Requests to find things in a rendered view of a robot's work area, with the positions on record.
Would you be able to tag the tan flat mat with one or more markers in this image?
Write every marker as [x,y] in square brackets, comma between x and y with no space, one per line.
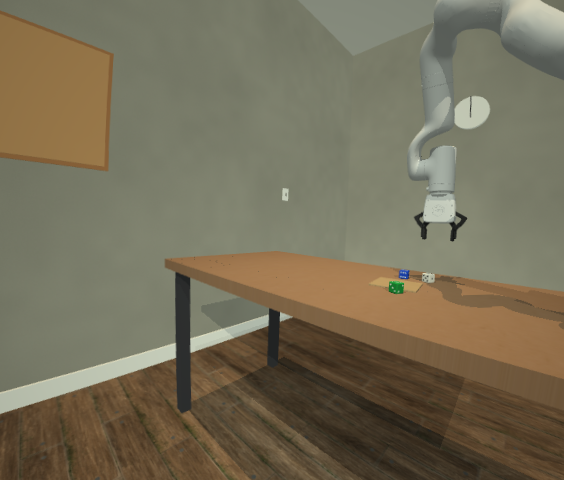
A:
[408,285]

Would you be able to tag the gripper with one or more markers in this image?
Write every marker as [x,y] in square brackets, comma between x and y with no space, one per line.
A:
[440,208]

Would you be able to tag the green die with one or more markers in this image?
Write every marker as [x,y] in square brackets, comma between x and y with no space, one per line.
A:
[396,287]

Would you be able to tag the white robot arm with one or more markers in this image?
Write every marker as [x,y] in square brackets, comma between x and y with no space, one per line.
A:
[530,30]

